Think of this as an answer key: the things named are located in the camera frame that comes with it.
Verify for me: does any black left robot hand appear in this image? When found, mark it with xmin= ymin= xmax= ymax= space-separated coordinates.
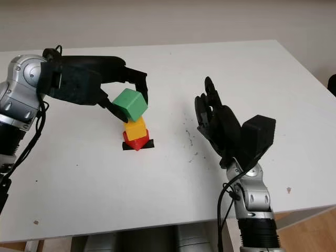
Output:
xmin=47 ymin=55 xmax=150 ymax=124

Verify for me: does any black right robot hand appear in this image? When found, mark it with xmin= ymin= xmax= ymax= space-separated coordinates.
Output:
xmin=194 ymin=76 xmax=244 ymax=169

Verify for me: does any green wooden block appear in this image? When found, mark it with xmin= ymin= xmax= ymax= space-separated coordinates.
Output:
xmin=112 ymin=88 xmax=149 ymax=123

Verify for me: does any yellow wooden block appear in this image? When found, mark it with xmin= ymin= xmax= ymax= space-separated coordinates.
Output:
xmin=124 ymin=117 xmax=148 ymax=141

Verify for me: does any red wooden block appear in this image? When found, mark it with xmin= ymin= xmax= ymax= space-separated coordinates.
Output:
xmin=122 ymin=128 xmax=151 ymax=152

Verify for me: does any black tape strip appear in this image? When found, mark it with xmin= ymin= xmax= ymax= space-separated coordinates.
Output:
xmin=122 ymin=140 xmax=155 ymax=152

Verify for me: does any grey right robot thigh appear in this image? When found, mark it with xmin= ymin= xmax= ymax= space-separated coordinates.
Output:
xmin=175 ymin=222 xmax=211 ymax=252

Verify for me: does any grey robot thigh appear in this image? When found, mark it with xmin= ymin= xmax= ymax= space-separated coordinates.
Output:
xmin=83 ymin=230 xmax=122 ymax=252
xmin=175 ymin=222 xmax=211 ymax=252

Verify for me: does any dark chair part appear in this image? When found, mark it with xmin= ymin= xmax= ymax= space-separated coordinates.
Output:
xmin=328 ymin=75 xmax=336 ymax=97

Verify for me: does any grey left robot thigh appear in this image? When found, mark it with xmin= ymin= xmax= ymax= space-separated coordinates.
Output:
xmin=83 ymin=230 xmax=122 ymax=252

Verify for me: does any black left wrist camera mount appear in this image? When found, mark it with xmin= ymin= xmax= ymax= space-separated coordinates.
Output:
xmin=39 ymin=62 xmax=103 ymax=106

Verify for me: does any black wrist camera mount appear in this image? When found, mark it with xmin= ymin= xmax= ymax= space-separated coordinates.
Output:
xmin=39 ymin=62 xmax=103 ymax=106
xmin=240 ymin=114 xmax=277 ymax=172

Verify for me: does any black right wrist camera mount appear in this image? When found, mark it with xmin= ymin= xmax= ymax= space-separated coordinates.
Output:
xmin=240 ymin=114 xmax=277 ymax=172

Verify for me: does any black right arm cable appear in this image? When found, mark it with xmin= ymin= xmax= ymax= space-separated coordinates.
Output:
xmin=216 ymin=167 xmax=243 ymax=252

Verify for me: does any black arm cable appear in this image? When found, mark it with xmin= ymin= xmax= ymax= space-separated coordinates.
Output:
xmin=0 ymin=45 xmax=64 ymax=212
xmin=216 ymin=167 xmax=243 ymax=252

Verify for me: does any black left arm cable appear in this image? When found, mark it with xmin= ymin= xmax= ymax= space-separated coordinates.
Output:
xmin=0 ymin=45 xmax=64 ymax=212

